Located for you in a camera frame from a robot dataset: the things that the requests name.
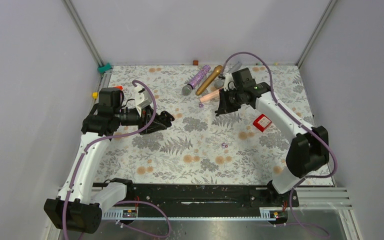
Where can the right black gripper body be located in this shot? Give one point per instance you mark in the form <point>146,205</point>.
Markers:
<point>230,99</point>

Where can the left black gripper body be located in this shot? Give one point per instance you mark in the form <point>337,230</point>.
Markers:
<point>144,120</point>

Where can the black earbud charging case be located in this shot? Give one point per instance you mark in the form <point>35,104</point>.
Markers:
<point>166,119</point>

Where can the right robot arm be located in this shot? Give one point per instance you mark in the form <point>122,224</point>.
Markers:
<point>308,150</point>

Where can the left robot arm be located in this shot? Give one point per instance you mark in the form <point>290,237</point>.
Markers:
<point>75,208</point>

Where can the purple earbuds near front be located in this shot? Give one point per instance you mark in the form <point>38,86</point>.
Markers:
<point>224,145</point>

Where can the pink microphone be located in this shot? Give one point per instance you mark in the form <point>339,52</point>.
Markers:
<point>212,95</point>

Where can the grey microphone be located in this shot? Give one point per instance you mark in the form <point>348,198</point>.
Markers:
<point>220,82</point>

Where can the gold microphone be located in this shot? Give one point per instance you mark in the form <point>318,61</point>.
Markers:
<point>215,73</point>

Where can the red plastic box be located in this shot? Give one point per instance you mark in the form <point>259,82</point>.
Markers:
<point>262,122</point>

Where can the purple glitter microphone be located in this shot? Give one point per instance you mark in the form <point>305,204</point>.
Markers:
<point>195,80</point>

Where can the floral patterned table mat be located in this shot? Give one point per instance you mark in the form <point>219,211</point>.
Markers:
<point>190,151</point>

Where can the yellow small cube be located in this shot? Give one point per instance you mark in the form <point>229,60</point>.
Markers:
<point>95,95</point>

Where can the teal corner clamp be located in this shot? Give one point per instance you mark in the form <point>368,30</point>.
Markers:
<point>104,68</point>

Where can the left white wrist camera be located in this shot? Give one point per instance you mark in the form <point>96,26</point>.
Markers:
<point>142,99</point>

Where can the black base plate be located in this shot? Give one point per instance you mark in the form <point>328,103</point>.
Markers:
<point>189,201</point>

